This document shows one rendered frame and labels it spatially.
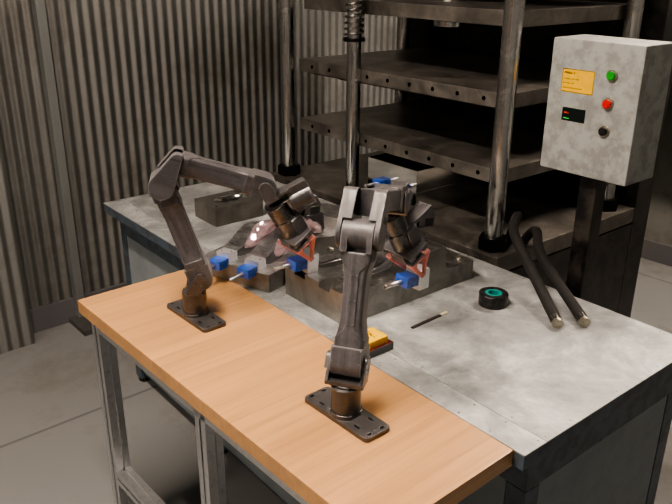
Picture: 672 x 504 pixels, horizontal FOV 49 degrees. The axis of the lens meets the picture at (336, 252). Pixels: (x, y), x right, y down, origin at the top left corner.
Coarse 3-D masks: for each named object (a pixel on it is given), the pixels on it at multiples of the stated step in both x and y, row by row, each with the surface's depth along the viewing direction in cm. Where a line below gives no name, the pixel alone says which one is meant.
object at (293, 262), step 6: (306, 252) 199; (288, 258) 197; (294, 258) 198; (300, 258) 198; (318, 258) 199; (288, 264) 196; (294, 264) 196; (300, 264) 196; (306, 264) 198; (312, 264) 199; (294, 270) 196; (300, 270) 197; (306, 270) 199; (312, 270) 199
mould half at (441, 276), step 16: (320, 256) 211; (336, 256) 212; (384, 256) 208; (432, 256) 204; (448, 256) 219; (464, 256) 219; (288, 272) 204; (320, 272) 200; (336, 272) 200; (384, 272) 202; (400, 272) 200; (432, 272) 206; (448, 272) 211; (464, 272) 216; (288, 288) 206; (304, 288) 200; (320, 288) 194; (336, 288) 190; (400, 288) 199; (432, 288) 208; (320, 304) 196; (336, 304) 190; (368, 304) 193; (384, 304) 197; (400, 304) 201; (336, 320) 192
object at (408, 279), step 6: (420, 264) 187; (408, 270) 186; (420, 270) 183; (426, 270) 184; (396, 276) 184; (402, 276) 182; (408, 276) 182; (414, 276) 182; (426, 276) 185; (396, 282) 181; (402, 282) 182; (408, 282) 181; (414, 282) 183; (420, 282) 184; (426, 282) 185; (384, 288) 180; (408, 288) 182; (414, 288) 185; (420, 288) 185
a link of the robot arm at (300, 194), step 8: (264, 184) 181; (288, 184) 187; (296, 184) 184; (304, 184) 185; (264, 192) 182; (272, 192) 182; (280, 192) 185; (288, 192) 185; (296, 192) 185; (304, 192) 185; (264, 200) 182; (272, 200) 183; (296, 200) 185; (304, 200) 185; (312, 200) 186; (296, 208) 186
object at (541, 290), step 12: (516, 240) 218; (528, 252) 214; (528, 264) 208; (528, 276) 206; (540, 276) 204; (540, 288) 199; (540, 300) 197; (552, 300) 195; (552, 312) 191; (552, 324) 189
